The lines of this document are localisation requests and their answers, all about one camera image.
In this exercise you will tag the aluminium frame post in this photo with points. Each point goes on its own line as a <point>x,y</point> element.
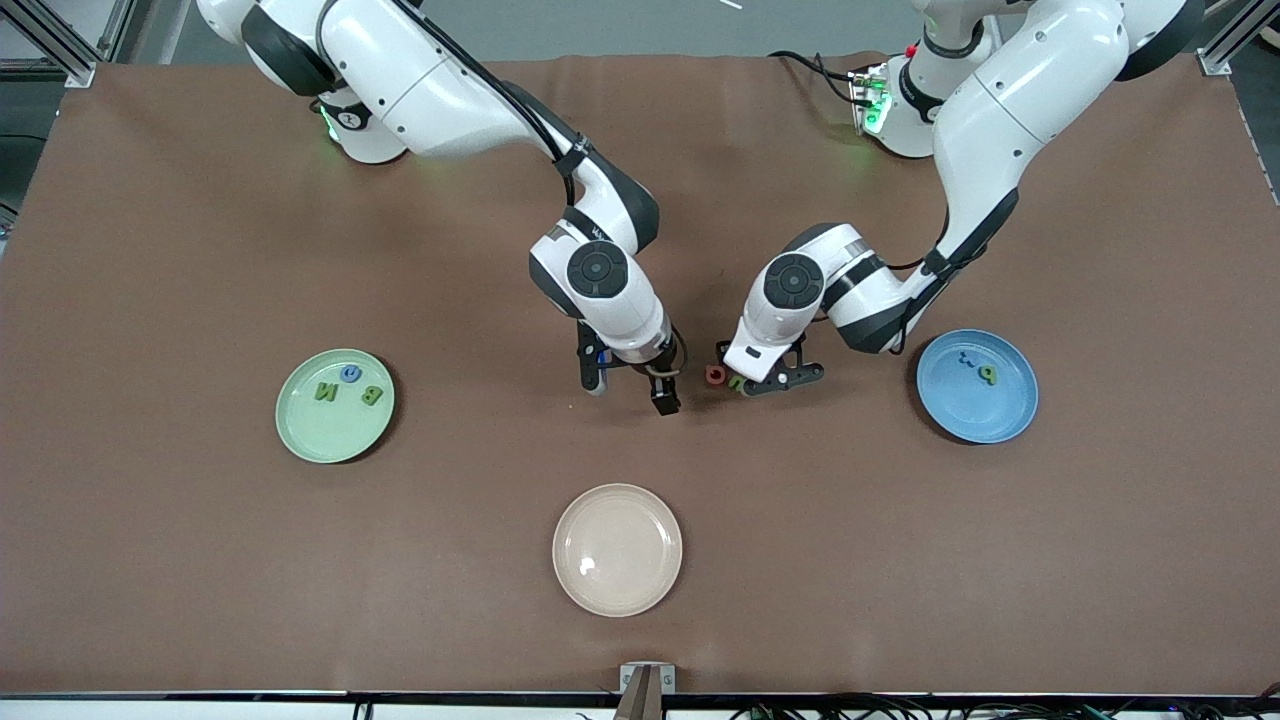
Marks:
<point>1222,64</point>
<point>62,45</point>

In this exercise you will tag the brown table cover mat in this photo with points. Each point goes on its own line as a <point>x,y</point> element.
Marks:
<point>900,580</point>

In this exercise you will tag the blue plate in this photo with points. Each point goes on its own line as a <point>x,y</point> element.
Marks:
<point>970,410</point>

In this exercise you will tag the brown camera post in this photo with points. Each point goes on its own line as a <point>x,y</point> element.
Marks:
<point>640,705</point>

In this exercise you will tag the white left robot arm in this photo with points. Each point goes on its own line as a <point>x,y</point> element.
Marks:
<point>1020,100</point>

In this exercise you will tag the beige plate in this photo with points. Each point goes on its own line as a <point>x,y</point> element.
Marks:
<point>617,550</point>

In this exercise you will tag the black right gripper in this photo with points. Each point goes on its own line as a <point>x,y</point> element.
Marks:
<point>661,379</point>

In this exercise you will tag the green lowercase letter b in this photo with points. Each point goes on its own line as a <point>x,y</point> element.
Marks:
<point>987,374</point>

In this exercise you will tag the green capital letter B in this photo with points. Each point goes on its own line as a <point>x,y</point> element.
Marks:
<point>372,394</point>

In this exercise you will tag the green capital letter N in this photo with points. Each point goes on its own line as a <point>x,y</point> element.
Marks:
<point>326,391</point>

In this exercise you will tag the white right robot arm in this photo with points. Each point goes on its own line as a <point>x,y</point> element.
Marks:
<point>420,80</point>

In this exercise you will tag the pink capital letter Q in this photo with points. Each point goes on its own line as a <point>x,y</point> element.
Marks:
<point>708,375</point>

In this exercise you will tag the green plate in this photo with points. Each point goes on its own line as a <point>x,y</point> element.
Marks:
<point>335,435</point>

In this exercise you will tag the metal bracket plate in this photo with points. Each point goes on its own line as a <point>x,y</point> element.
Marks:
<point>628,672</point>

